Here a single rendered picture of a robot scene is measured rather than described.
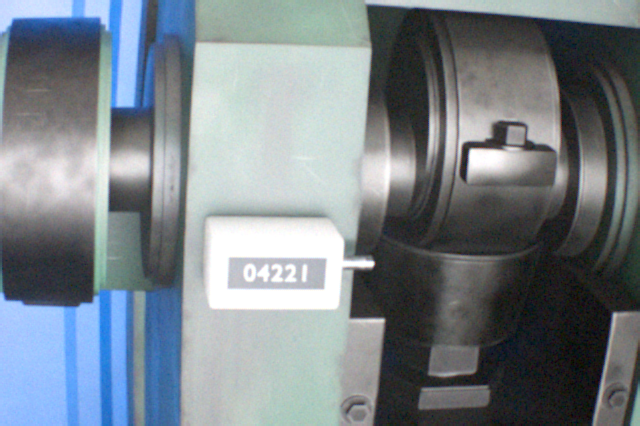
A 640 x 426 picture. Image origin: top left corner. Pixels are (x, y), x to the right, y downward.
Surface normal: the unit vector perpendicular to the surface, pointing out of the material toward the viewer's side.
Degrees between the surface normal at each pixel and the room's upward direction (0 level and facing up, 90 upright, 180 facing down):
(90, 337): 90
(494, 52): 39
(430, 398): 90
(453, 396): 90
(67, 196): 86
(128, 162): 76
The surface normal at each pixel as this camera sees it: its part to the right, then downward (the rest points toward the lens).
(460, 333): 0.07, 0.46
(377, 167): 0.19, 0.06
